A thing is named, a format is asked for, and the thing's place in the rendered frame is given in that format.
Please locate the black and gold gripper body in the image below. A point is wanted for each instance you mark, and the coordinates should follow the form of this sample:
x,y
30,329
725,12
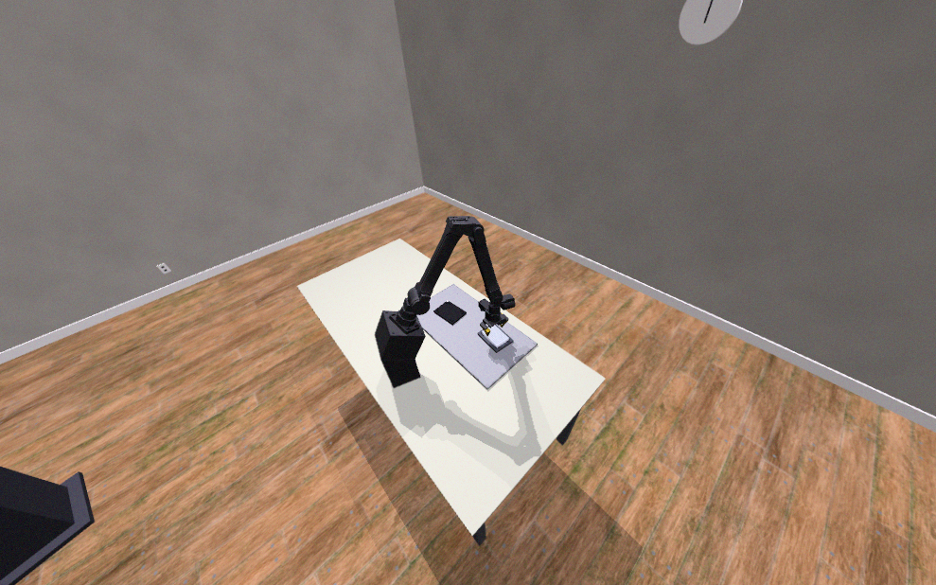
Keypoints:
x,y
493,320

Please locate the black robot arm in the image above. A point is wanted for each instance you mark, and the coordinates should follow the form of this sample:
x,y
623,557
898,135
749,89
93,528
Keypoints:
x,y
417,302

